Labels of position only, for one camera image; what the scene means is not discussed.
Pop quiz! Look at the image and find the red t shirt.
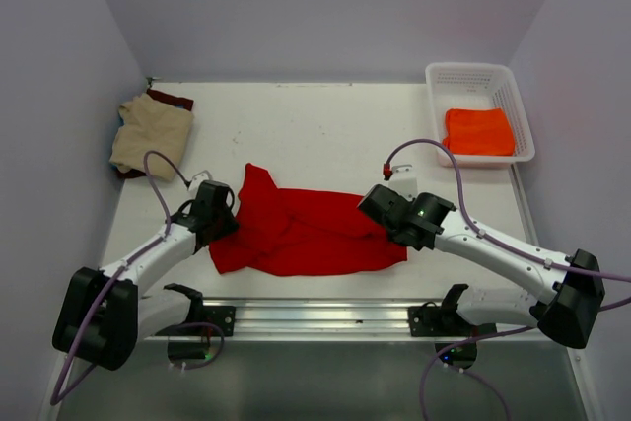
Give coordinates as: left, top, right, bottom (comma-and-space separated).
209, 163, 407, 277

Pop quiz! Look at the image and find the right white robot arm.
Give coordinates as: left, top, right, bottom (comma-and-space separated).
358, 184, 605, 349

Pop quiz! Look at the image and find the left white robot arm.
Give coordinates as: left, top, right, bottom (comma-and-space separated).
52, 180, 239, 371

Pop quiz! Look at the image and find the folded orange t shirt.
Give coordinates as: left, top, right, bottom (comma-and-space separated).
443, 108, 516, 156

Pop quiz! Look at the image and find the folded beige t shirt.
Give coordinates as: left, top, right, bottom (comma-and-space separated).
109, 91, 194, 179

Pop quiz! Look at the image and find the folded maroon t shirt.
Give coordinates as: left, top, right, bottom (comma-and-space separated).
113, 88, 194, 180

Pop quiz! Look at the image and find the white plastic basket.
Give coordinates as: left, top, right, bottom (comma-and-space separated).
425, 62, 535, 169

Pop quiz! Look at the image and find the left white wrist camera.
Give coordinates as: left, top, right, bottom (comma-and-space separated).
187, 170, 212, 195

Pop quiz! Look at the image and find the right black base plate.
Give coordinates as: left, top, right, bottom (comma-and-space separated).
407, 302, 497, 337

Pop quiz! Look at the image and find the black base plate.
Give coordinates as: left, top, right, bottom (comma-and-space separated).
202, 305, 237, 337
407, 302, 497, 337

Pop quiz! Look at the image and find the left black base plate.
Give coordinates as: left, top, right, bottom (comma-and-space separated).
202, 305, 237, 337

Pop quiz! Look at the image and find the aluminium mounting rail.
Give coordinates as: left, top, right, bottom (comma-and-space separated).
142, 297, 583, 343

